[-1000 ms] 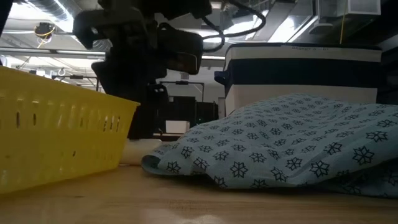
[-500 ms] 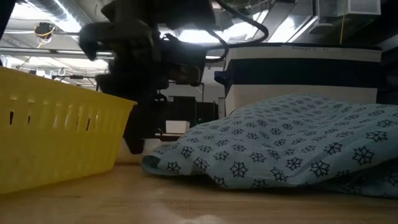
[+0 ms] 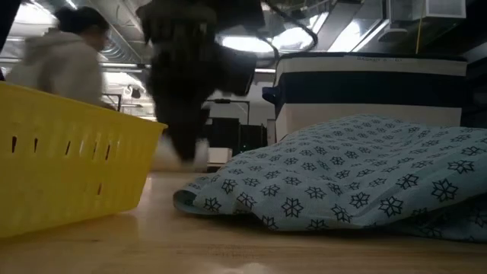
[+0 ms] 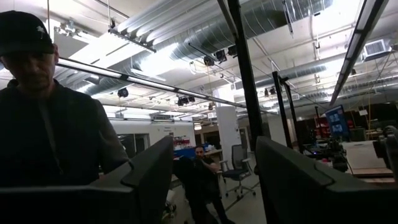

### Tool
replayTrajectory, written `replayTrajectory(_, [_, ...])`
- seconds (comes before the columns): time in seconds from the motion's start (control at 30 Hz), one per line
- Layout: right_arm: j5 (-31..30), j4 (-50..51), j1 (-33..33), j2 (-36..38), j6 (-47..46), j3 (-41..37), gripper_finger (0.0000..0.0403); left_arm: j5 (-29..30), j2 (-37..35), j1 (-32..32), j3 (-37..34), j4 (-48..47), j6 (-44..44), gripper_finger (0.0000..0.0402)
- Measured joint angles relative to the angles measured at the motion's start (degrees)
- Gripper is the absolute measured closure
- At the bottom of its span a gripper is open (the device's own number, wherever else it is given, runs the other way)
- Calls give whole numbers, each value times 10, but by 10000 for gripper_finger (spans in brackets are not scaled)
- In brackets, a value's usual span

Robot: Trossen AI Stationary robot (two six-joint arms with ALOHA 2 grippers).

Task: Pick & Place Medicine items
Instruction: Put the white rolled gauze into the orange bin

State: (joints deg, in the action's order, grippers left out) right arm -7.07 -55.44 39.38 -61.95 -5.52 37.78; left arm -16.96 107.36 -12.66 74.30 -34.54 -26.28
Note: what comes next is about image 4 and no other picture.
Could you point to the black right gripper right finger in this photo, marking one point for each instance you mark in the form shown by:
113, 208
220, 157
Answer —
298, 193

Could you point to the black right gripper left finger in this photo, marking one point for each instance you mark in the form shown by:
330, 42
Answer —
133, 196

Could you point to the black background robot arm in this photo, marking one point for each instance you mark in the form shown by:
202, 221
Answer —
329, 154

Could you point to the grey office chair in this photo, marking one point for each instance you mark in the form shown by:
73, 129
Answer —
237, 168

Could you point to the seated person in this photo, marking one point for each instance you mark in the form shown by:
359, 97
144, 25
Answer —
202, 180

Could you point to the white background table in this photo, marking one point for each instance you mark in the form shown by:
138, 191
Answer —
367, 155

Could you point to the white building pillar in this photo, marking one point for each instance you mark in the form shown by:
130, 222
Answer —
228, 130

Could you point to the standing person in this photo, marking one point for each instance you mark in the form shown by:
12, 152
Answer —
46, 130

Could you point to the long ceiling light bar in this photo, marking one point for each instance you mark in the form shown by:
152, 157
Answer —
354, 46

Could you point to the white ceiling air vent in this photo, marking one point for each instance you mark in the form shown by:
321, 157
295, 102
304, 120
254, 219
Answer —
374, 48

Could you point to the thin black frame post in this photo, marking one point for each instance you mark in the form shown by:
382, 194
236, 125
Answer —
281, 109

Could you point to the black ceiling camera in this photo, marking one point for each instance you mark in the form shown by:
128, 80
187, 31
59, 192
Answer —
123, 92

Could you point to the black frame light bar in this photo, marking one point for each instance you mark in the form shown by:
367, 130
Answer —
149, 82

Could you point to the black vertical frame post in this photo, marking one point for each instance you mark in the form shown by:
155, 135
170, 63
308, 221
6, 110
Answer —
247, 77

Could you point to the silver ribbed air duct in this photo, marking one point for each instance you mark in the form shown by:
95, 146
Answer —
199, 28

